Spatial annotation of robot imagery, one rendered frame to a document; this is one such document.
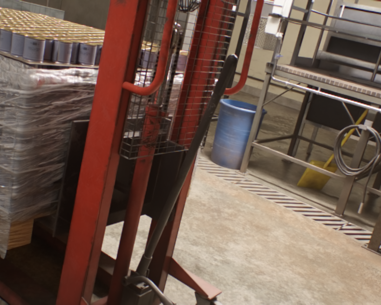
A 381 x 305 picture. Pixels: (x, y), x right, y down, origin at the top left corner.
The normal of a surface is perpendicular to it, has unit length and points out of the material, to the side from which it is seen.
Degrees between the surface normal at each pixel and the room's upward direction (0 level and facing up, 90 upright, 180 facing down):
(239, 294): 0
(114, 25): 90
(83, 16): 90
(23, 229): 88
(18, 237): 88
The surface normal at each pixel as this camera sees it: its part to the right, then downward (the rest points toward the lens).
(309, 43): -0.59, 0.09
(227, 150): -0.36, 0.22
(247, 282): 0.22, -0.94
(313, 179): 0.04, 0.73
